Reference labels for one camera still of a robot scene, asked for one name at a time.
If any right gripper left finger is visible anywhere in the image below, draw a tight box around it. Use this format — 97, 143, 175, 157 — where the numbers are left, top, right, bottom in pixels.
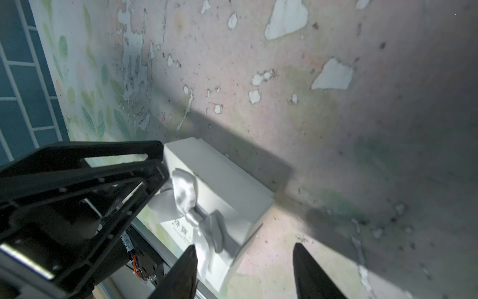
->
148, 245, 198, 299

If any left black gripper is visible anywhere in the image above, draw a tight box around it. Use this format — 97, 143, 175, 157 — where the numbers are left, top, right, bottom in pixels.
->
1, 141, 168, 299

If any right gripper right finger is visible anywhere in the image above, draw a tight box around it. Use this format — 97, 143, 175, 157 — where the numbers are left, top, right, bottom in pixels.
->
293, 243, 346, 299

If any white bow gift box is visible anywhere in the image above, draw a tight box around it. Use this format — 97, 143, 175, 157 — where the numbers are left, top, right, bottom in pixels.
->
148, 138, 274, 292

